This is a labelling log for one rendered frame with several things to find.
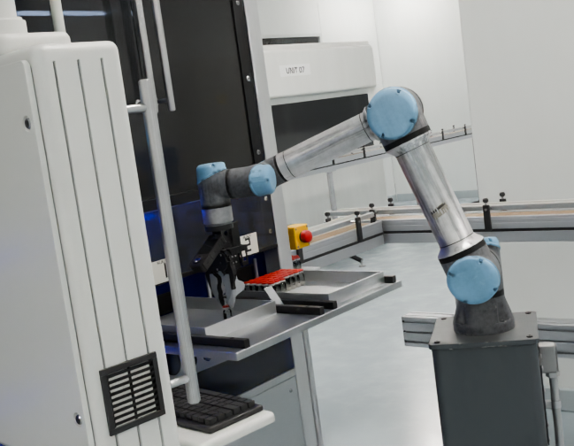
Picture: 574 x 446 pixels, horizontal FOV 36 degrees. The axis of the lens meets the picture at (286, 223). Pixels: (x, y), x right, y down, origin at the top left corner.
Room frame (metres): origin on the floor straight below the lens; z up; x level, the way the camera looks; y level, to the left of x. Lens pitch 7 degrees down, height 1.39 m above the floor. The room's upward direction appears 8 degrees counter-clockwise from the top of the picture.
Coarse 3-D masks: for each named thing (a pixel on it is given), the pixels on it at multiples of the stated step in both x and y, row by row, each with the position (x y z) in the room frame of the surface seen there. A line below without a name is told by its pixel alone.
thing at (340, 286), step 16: (304, 272) 2.58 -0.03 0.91; (320, 272) 2.54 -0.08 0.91; (336, 272) 2.50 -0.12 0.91; (352, 272) 2.46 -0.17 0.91; (368, 272) 2.43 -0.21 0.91; (304, 288) 2.46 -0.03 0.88; (320, 288) 2.43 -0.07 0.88; (336, 288) 2.40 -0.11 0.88; (352, 288) 2.28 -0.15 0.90; (368, 288) 2.34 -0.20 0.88
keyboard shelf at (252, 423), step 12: (240, 420) 1.66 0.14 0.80; (252, 420) 1.65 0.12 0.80; (264, 420) 1.67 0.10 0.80; (180, 432) 1.64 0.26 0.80; (192, 432) 1.63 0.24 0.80; (216, 432) 1.61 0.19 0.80; (228, 432) 1.61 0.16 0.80; (240, 432) 1.62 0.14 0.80; (180, 444) 1.59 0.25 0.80; (192, 444) 1.57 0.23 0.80; (204, 444) 1.56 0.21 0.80; (216, 444) 1.58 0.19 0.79
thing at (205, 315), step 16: (192, 304) 2.40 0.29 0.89; (208, 304) 2.36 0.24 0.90; (240, 304) 2.29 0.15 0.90; (256, 304) 2.25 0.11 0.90; (272, 304) 2.20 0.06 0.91; (160, 320) 2.30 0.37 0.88; (192, 320) 2.25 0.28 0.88; (208, 320) 2.23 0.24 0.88; (224, 320) 2.06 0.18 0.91; (240, 320) 2.11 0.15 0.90; (256, 320) 2.15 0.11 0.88
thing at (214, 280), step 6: (210, 276) 2.18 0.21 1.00; (216, 276) 2.17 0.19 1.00; (222, 276) 2.20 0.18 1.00; (210, 282) 2.18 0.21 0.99; (216, 282) 2.17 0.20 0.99; (222, 282) 2.20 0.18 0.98; (216, 288) 2.17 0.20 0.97; (222, 288) 2.20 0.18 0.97; (216, 294) 2.17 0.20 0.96; (222, 294) 2.18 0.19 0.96; (222, 300) 2.17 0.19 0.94; (222, 306) 2.17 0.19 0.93
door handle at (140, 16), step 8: (136, 0) 2.24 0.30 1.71; (136, 8) 2.25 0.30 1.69; (136, 16) 2.25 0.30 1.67; (144, 24) 2.25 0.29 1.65; (144, 32) 2.25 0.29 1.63; (144, 40) 2.24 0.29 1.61; (144, 48) 2.24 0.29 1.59; (144, 56) 2.24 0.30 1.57; (144, 64) 2.25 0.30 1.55; (152, 72) 2.25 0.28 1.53; (152, 80) 2.25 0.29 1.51
